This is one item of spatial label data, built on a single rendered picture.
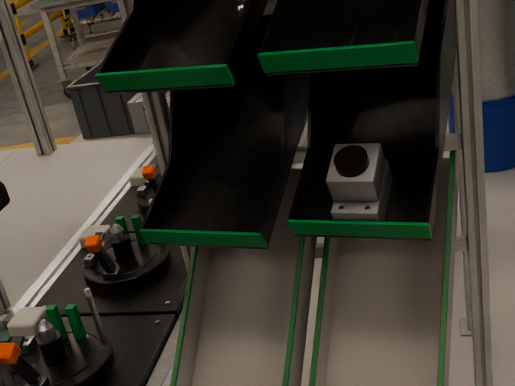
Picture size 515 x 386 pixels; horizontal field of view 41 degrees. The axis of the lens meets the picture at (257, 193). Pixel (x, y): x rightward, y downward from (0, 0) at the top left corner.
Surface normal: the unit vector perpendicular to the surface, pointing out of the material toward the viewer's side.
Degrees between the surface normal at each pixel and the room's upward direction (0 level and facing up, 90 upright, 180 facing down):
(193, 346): 90
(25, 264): 0
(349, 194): 115
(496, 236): 0
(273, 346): 45
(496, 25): 90
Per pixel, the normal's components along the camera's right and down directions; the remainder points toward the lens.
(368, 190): -0.25, 0.79
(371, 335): -0.37, -0.31
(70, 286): -0.18, -0.89
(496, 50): 0.05, 0.42
